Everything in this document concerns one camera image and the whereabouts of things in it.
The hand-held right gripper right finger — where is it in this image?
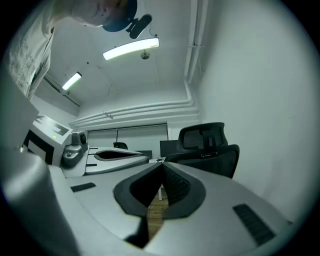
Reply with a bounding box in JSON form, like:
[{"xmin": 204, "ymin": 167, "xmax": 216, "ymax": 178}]
[{"xmin": 144, "ymin": 161, "xmax": 295, "ymax": 256}]

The person in white coat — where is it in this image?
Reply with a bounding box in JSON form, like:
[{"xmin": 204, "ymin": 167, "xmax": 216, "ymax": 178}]
[{"xmin": 8, "ymin": 0, "xmax": 55, "ymax": 101}]

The small ceiling light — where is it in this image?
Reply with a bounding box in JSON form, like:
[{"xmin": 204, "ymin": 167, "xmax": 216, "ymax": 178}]
[{"xmin": 61, "ymin": 71, "xmax": 83, "ymax": 91}]

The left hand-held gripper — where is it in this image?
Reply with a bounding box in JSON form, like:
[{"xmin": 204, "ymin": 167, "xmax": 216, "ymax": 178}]
[{"xmin": 22, "ymin": 113, "xmax": 151, "ymax": 179}]

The long ceiling light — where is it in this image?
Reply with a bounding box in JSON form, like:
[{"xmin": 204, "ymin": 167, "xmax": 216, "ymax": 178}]
[{"xmin": 102, "ymin": 37, "xmax": 160, "ymax": 61}]

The black mesh office chair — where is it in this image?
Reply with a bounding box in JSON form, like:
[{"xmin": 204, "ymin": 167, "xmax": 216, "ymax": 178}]
[{"xmin": 164, "ymin": 121, "xmax": 241, "ymax": 180}]

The person's head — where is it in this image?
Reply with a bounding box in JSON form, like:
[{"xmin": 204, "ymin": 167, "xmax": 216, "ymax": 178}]
[{"xmin": 70, "ymin": 0, "xmax": 131, "ymax": 29}]

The black computer monitor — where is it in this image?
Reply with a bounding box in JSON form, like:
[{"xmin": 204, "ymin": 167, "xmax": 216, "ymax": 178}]
[{"xmin": 159, "ymin": 139, "xmax": 181, "ymax": 159}]

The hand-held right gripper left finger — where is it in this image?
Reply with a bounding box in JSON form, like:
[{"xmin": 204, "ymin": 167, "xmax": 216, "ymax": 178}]
[{"xmin": 48, "ymin": 161, "xmax": 165, "ymax": 250}]

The black head-worn camera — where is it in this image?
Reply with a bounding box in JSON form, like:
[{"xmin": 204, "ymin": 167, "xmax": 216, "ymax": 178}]
[{"xmin": 101, "ymin": 0, "xmax": 153, "ymax": 40}]

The white window blind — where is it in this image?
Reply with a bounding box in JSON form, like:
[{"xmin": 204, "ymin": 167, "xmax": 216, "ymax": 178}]
[{"xmin": 86, "ymin": 123, "xmax": 169, "ymax": 152}]

